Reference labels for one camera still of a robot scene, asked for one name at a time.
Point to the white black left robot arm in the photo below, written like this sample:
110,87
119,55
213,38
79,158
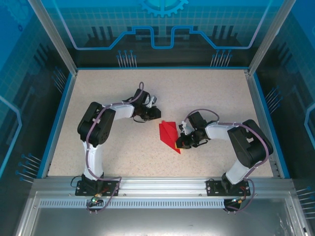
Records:
124,111

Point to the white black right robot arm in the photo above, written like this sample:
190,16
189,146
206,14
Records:
216,131

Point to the blue table side trim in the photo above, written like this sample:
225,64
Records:
263,98
66,98

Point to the silver metal panel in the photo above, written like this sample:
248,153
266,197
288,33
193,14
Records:
157,223

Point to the aluminium mounting rail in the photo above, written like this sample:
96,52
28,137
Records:
162,186

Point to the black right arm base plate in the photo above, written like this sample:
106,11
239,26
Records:
212,187

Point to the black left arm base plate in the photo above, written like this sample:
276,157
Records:
110,184

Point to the aluminium frame post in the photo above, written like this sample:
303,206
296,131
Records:
265,41
59,41

